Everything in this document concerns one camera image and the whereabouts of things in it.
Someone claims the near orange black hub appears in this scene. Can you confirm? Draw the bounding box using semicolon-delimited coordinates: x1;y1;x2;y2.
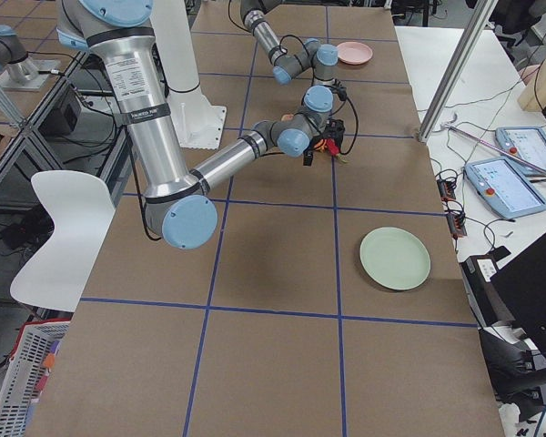
446;210;467;239

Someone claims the aluminium frame post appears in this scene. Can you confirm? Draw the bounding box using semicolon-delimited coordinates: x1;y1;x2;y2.
418;0;498;143

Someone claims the white chair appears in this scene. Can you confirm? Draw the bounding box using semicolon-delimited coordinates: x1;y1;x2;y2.
10;170;116;312

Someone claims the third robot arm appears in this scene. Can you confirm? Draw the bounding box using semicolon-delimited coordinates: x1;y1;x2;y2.
0;25;61;91

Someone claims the green plate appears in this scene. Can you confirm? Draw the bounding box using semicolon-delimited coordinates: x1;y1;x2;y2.
359;227;431;291

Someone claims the teach pendant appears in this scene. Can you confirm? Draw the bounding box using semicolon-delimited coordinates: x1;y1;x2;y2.
495;127;546;177
464;158;546;219

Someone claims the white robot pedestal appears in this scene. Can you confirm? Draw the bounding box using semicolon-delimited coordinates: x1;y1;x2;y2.
149;0;227;150

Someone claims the pink plate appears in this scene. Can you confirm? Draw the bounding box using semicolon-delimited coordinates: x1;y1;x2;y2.
337;41;373;66

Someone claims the far teach pendant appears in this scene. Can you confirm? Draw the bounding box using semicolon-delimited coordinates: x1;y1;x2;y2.
495;127;546;177

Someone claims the white plastic basket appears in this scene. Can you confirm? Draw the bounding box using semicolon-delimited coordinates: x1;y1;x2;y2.
0;319;70;436

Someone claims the orange black hub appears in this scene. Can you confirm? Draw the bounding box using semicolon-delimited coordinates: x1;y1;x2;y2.
446;210;467;239
436;178;457;202

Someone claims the near teach pendant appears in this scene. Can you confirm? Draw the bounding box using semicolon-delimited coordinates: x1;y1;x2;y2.
464;158;546;219

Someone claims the red chili pepper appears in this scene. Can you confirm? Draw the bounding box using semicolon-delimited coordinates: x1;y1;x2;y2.
326;138;348;164

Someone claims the far orange black hub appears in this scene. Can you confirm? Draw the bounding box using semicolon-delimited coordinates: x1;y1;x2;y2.
436;178;457;202

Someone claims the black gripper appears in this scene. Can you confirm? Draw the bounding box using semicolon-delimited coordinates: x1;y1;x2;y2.
303;118;345;166

